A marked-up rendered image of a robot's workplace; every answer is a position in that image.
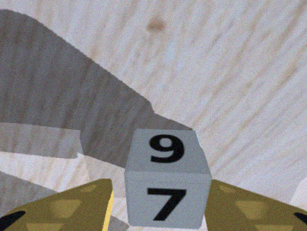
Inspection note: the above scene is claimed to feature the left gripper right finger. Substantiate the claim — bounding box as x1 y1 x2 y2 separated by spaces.
204 179 307 231

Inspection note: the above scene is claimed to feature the grey number cube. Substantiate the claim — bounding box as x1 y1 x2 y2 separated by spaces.
124 128 212 229

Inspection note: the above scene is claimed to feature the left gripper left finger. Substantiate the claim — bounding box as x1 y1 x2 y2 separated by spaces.
4 179 113 231

